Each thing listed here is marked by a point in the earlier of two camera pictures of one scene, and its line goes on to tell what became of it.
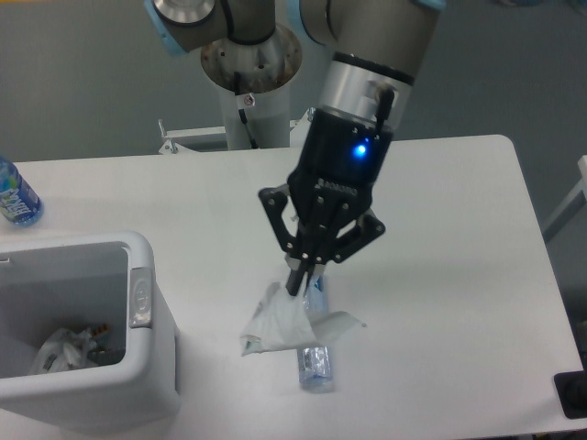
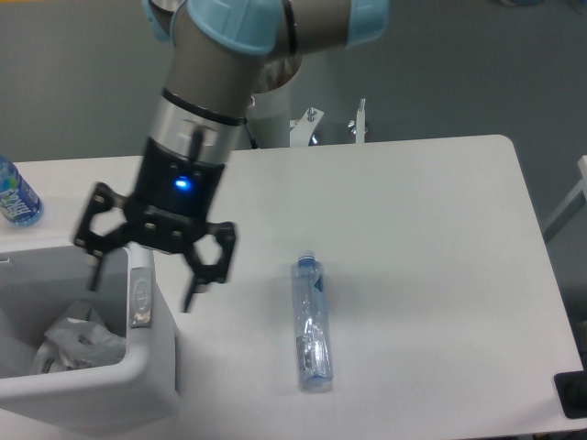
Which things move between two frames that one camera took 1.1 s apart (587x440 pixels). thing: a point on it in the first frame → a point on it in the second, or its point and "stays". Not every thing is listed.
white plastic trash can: (49, 284) stays
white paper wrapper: (282, 321) → (74, 344)
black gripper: (331, 186) → (168, 212)
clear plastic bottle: (315, 363) stays
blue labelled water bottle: (19, 203) stays
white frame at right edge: (570, 205) stays
